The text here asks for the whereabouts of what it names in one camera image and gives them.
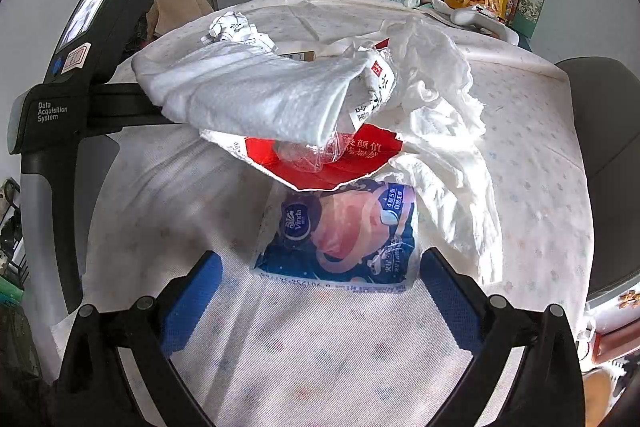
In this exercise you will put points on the printed paper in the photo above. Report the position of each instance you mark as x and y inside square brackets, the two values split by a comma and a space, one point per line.
[235, 29]

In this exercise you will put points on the pink door frame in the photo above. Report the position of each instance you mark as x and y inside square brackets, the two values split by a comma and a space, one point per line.
[617, 347]

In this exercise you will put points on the white floral tablecloth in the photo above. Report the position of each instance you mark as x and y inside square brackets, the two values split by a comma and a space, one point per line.
[530, 157]

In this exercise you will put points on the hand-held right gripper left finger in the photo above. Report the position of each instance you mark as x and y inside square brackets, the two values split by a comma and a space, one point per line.
[192, 302]

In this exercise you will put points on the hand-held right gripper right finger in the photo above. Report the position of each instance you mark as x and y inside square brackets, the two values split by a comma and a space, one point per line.
[450, 302]

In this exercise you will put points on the beige garment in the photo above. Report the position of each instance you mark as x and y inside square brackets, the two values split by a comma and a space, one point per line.
[182, 4]

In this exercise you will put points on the white game controller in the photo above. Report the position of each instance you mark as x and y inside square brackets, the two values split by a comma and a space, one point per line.
[480, 22]

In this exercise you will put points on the red printed can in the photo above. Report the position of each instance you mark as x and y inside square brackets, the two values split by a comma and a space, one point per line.
[511, 7]

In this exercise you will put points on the black garment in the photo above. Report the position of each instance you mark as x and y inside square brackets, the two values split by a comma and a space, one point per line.
[140, 34]

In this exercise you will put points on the red white plastic bag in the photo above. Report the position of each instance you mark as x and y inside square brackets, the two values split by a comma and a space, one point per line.
[350, 169]

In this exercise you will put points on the white tissue paper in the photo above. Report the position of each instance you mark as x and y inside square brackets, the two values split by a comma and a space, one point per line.
[445, 107]

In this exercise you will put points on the orange fridge magnet cluster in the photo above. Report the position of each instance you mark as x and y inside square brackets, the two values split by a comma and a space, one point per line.
[620, 299]

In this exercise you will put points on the crushed clear plastic bottle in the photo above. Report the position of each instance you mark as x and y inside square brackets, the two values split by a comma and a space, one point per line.
[305, 152]

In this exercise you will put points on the grey chair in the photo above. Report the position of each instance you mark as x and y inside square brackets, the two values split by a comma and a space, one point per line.
[610, 132]

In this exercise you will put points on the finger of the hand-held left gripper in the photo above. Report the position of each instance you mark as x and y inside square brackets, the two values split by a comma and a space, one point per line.
[120, 104]

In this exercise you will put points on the blue tissue pack wrapper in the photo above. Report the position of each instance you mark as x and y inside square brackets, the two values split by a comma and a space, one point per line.
[340, 237]

